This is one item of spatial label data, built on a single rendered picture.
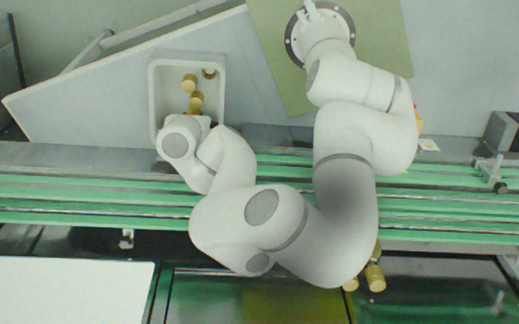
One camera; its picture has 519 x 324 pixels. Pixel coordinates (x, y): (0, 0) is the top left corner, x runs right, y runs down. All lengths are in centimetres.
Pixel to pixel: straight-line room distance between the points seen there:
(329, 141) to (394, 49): 48
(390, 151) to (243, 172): 25
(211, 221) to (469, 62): 85
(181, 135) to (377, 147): 37
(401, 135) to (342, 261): 21
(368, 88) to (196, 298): 61
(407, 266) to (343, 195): 74
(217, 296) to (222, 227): 52
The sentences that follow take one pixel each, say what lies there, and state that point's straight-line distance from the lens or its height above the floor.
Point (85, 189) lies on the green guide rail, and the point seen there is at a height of 93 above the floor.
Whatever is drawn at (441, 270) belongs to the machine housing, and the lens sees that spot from 135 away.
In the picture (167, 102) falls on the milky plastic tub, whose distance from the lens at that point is 117.
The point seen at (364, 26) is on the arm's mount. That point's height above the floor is 84.
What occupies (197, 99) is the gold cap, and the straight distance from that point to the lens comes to 110.
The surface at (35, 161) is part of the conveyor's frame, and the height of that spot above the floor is 85.
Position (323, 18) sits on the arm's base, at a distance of 98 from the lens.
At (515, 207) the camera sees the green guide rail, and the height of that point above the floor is 95.
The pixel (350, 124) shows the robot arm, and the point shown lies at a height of 125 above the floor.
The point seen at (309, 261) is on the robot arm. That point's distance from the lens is 57.
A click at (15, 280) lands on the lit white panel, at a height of 107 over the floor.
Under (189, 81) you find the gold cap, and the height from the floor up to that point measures 81.
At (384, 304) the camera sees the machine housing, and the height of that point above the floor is 106.
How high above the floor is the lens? 183
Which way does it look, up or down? 59 degrees down
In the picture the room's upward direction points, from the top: 177 degrees clockwise
